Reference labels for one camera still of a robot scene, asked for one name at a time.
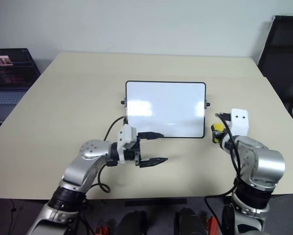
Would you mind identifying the yellow and black eraser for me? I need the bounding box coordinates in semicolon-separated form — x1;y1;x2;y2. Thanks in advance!
210;122;225;143

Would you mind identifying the dark rounded shape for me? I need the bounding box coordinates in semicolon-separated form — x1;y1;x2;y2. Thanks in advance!
174;208;206;235

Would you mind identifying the black framed whiteboard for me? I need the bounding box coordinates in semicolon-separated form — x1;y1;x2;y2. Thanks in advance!
120;80;211;139

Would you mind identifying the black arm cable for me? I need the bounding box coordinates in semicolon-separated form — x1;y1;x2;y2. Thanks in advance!
86;116;129;196
204;112;244;235

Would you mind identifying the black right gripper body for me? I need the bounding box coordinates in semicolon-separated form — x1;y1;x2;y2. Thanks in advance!
219;132;231;149

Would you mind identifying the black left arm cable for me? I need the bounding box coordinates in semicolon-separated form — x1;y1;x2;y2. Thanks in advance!
86;116;129;196

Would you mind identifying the open grey laptop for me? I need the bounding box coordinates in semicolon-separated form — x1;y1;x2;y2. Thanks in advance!
0;47;42;105

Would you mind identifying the black framed panel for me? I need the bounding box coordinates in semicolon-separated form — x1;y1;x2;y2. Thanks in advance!
257;15;293;109

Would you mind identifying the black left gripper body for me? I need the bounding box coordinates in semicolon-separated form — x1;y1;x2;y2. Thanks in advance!
123;132;142;168

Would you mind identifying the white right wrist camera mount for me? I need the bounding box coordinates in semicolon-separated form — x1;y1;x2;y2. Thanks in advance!
228;108;250;137

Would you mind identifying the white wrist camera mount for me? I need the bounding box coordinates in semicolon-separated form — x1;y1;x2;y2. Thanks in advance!
228;108;250;137
117;124;138;164

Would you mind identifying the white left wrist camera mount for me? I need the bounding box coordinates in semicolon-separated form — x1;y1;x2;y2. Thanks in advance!
117;124;138;164

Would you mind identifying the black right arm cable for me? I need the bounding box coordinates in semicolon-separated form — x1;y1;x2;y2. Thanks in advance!
204;112;244;235

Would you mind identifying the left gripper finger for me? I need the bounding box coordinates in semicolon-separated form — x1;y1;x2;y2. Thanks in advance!
138;131;165;141
139;157;169;169

